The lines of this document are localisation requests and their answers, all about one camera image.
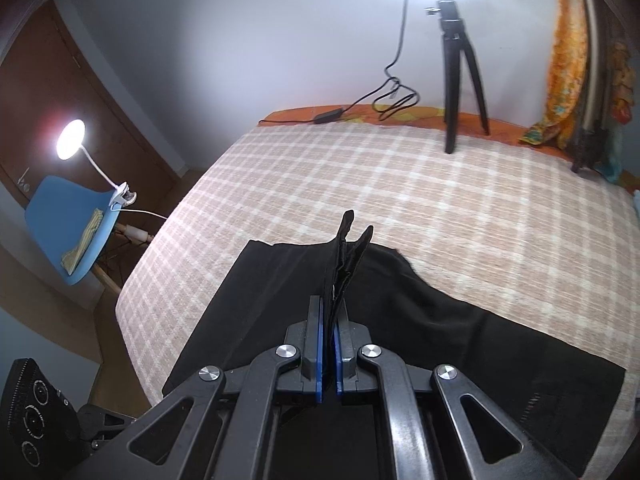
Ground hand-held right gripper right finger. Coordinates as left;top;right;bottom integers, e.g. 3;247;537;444
334;305;578;480

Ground small black tripod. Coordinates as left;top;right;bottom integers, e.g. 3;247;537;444
425;0;491;155

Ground checked beige blanket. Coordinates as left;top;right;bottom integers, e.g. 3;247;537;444
115;122;640;480

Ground black light cable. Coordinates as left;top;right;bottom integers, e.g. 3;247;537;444
257;0;420;126

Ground black pants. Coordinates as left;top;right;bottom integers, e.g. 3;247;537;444
161;209;627;478

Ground white lamp cable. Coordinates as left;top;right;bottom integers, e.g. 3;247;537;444
120;208;169;222

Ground yellow cloth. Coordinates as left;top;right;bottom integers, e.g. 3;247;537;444
61;208;104;276

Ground folded tall tripod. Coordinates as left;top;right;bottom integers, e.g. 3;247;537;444
572;0;621;173

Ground white clip lamp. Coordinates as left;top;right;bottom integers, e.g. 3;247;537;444
55;119;138;209

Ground blue chair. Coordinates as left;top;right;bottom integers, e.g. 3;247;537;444
25;175;151;296

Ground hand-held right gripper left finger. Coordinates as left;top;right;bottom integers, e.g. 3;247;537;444
92;296;328;480

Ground orange patterned scarf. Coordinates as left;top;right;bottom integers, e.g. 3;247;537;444
517;0;636;183

